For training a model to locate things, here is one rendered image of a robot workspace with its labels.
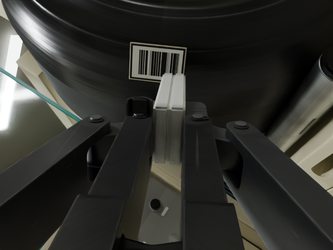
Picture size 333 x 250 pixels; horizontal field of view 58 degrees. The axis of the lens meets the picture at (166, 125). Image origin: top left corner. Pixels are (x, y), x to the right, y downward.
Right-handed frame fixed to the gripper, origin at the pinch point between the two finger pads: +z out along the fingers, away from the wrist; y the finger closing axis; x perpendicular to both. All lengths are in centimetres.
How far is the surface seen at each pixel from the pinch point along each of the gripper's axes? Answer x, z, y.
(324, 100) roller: -3.9, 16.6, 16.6
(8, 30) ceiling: -32, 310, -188
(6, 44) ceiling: -47, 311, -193
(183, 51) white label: 1.0, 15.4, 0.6
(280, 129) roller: -10.9, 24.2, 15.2
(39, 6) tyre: 4.7, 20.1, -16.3
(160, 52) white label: 0.7, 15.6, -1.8
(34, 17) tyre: 3.5, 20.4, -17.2
